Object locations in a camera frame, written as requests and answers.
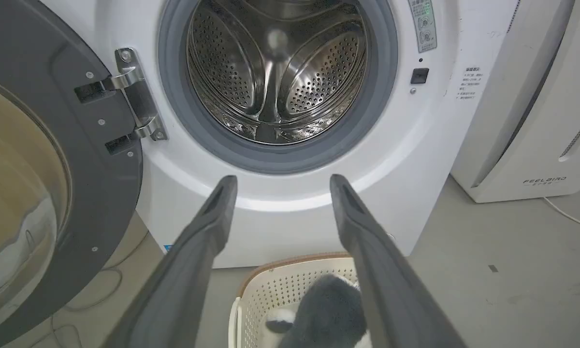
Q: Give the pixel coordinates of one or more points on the white front-load washing machine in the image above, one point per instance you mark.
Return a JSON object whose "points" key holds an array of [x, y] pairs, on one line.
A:
{"points": [[406, 159]]}

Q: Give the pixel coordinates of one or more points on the grey plush toy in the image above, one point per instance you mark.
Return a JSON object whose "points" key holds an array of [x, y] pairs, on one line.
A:
{"points": [[326, 314]]}

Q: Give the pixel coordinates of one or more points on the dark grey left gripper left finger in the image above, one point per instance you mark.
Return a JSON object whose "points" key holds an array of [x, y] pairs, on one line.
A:
{"points": [[188, 270]]}

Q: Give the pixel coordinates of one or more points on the white air purifier appliance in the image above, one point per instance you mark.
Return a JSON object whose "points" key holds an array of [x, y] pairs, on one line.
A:
{"points": [[536, 106]]}

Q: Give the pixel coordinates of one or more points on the grey washing machine door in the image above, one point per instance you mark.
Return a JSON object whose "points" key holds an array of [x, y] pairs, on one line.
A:
{"points": [[43, 159]]}

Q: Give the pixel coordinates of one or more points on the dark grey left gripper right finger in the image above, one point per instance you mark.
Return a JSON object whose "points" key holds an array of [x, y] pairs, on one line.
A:
{"points": [[386, 280]]}

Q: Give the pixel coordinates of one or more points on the cream perforated laundry basket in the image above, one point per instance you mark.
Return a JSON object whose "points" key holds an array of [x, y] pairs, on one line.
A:
{"points": [[280, 290]]}

